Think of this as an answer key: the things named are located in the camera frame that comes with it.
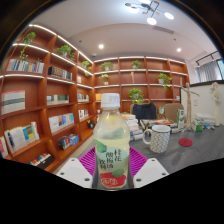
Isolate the white vase with flowers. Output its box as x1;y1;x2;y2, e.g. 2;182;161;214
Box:
209;81;223;127

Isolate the wooden artist mannequin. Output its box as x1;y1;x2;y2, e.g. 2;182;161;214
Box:
179;77;200;129

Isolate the dark blue chair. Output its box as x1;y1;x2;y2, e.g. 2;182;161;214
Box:
131;102;158;121

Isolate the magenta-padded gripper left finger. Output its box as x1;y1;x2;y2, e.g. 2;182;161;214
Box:
55;146;101;189

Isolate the wooden shelf unit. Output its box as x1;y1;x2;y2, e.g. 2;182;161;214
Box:
0;23;190;173

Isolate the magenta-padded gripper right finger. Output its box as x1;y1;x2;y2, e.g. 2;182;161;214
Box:
128;146;170;190

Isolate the tall green white carton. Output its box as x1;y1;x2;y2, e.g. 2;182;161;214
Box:
176;108;185;130

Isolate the clear yellow drink bottle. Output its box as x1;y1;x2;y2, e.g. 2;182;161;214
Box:
93;92;131;191

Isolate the branched ceiling lamp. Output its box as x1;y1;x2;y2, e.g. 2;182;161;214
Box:
124;0;175;26

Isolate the stack of colourful books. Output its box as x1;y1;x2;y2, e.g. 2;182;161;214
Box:
120;113;144;142

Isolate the white patterned mug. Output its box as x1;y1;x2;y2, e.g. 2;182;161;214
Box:
142;124;172;154

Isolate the grey curtain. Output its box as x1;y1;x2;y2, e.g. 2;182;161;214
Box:
195;59;223;84

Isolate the window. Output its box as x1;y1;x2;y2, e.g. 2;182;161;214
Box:
216;58;224;81

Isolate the black track light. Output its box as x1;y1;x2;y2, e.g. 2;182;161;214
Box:
194;50;223;67

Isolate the stack of white packs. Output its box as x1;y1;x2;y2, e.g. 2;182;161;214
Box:
194;112;218;128

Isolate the stack of dark books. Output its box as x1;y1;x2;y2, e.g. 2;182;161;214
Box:
139;118;179;134

